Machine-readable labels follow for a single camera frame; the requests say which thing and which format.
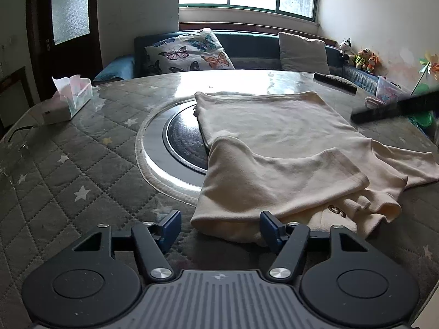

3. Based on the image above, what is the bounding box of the butterfly print pillow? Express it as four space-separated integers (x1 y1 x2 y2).
144 28 235 75

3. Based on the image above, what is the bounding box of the black and white plush toy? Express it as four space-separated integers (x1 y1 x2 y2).
339 38 354 64

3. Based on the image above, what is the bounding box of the small white box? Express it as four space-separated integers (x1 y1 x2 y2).
38 104 71 126

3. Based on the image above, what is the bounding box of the black remote control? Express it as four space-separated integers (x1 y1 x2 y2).
314 72 358 94

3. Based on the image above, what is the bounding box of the green plastic toy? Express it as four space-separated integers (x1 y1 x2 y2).
408 111 436 131

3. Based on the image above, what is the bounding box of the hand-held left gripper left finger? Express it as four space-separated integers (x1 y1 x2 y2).
72 210 182 283

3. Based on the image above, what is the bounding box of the thin black cable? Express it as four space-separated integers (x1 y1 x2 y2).
7 123 43 144

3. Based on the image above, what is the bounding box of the dark teal sofa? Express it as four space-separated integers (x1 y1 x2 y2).
92 29 412 97

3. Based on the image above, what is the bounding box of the clear plastic storage box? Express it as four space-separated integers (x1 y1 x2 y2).
375 75 410 105

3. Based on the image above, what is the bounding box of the grey quilted star table cover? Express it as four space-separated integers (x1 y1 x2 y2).
0 70 439 329

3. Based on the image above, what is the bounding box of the orange plush toy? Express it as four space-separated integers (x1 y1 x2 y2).
366 54 381 74

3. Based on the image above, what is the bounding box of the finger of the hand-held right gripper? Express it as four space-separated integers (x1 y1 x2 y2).
350 90 439 124

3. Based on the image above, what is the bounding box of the plain white pillow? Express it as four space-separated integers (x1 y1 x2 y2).
278 32 330 75

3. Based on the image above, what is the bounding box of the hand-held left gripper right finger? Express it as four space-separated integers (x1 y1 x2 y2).
260 211 370 284

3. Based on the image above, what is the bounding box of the dark wooden door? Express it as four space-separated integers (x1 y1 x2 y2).
26 0 103 86

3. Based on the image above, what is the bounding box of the white tissue box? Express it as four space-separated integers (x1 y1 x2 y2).
51 75 93 119

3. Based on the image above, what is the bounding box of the colourful pinwheel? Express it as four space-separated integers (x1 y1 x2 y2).
410 51 439 97

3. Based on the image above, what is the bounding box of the round black cooktop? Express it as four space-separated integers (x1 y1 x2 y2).
161 104 211 174

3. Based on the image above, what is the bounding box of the cream shirt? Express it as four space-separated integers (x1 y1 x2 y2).
190 91 439 247

